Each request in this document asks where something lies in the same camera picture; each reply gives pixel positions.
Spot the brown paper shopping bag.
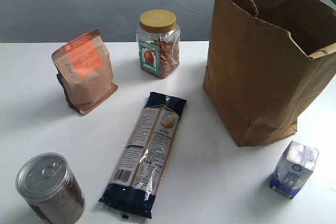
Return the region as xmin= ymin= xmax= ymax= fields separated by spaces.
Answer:
xmin=203 ymin=0 xmax=335 ymax=146

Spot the almond jar with yellow lid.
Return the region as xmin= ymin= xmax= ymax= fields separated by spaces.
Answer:
xmin=136 ymin=9 xmax=181 ymax=79

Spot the dark blue noodle package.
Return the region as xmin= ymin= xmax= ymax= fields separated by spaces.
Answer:
xmin=99 ymin=92 xmax=187 ymax=219

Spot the kraft pouch with orange label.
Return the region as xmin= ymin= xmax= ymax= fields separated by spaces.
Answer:
xmin=51 ymin=29 xmax=118 ymax=115

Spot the blue and white milk carton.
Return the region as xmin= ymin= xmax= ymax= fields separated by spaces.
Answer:
xmin=270 ymin=141 xmax=319 ymax=199

